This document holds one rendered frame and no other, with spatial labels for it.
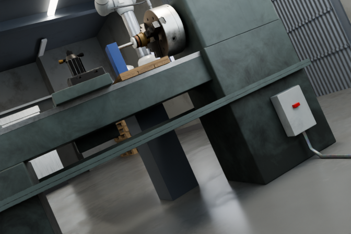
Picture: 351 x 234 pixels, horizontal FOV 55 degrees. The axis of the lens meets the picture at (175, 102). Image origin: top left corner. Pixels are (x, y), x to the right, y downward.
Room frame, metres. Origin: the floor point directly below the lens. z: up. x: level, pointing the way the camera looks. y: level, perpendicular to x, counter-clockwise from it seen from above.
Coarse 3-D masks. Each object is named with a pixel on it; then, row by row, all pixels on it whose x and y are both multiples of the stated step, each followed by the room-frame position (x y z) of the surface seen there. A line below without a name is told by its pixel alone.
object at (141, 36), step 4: (140, 32) 2.06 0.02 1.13; (136, 36) 2.02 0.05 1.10; (140, 36) 2.01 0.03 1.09; (144, 36) 2.02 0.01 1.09; (136, 40) 2.00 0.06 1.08; (140, 40) 2.01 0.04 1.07; (144, 40) 2.02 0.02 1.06; (148, 40) 2.05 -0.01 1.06; (140, 44) 2.02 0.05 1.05; (144, 44) 2.03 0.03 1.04
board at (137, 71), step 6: (156, 60) 1.87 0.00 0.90; (162, 60) 1.89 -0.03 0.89; (168, 60) 1.90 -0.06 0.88; (144, 66) 1.85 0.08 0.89; (150, 66) 1.86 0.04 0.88; (156, 66) 1.87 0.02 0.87; (126, 72) 1.81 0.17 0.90; (132, 72) 1.82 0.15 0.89; (138, 72) 1.83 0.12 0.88; (144, 72) 1.85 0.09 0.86; (120, 78) 1.81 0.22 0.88; (126, 78) 1.80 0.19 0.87
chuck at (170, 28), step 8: (152, 8) 2.05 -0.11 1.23; (160, 8) 2.01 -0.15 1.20; (144, 16) 2.12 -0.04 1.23; (152, 16) 2.02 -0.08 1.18; (160, 16) 1.96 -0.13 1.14; (168, 16) 1.97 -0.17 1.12; (168, 24) 1.96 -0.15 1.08; (176, 24) 1.97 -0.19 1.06; (160, 32) 2.00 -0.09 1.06; (168, 32) 1.96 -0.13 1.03; (176, 32) 1.98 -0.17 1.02; (152, 40) 2.17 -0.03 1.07; (160, 40) 2.06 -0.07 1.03; (168, 40) 1.97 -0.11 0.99; (176, 40) 2.00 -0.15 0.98; (168, 48) 2.00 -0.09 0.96; (176, 48) 2.04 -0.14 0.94; (168, 56) 2.08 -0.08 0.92
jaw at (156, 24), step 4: (160, 20) 1.96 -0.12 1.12; (164, 20) 1.96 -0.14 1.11; (152, 24) 1.96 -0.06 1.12; (156, 24) 1.96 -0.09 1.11; (160, 24) 1.96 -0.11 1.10; (148, 28) 1.99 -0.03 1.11; (152, 28) 1.99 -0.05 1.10; (156, 28) 1.96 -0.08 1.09; (144, 32) 2.01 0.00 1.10; (148, 32) 2.01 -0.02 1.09; (152, 32) 1.99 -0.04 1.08; (156, 32) 2.01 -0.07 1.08; (148, 36) 2.01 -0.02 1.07; (152, 36) 2.03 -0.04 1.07
